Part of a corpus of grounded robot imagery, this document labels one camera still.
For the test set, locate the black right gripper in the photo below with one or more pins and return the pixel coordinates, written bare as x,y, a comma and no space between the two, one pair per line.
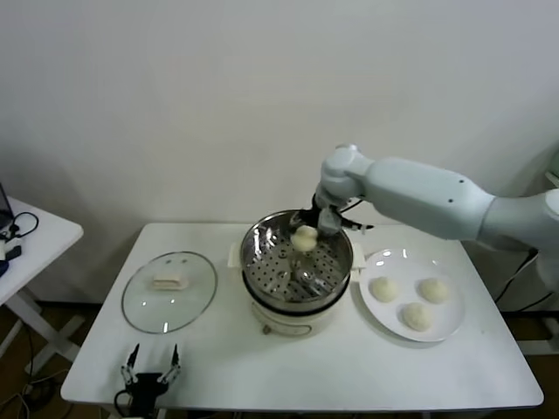
316,205

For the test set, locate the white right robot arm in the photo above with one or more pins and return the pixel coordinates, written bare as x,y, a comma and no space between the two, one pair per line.
436,196

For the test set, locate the white power adapter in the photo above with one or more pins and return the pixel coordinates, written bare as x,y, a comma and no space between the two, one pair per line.
6,246

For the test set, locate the dark laptop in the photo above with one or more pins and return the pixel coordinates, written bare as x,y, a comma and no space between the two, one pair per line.
3,209

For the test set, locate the white metal rack frame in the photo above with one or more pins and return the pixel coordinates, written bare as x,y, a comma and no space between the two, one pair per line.
541,347

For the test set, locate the cream electric cooker pot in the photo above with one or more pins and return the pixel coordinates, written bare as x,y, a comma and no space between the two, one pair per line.
288,323

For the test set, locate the white shelf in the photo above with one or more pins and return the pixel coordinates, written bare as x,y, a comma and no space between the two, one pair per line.
551,179

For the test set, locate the stainless steel steamer basket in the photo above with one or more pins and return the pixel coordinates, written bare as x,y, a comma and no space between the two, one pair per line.
257,249

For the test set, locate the white steamed baozi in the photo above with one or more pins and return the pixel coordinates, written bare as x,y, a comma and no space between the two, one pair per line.
384,289
417,317
303,239
433,290

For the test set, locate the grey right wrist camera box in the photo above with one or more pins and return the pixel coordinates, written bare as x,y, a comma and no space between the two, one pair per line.
328,222

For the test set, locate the white side table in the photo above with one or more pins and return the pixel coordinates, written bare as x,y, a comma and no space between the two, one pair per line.
43,244

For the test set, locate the white round plate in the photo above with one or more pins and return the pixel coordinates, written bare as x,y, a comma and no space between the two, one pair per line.
393,323

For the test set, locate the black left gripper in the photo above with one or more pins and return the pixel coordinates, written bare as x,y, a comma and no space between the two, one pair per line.
142,384

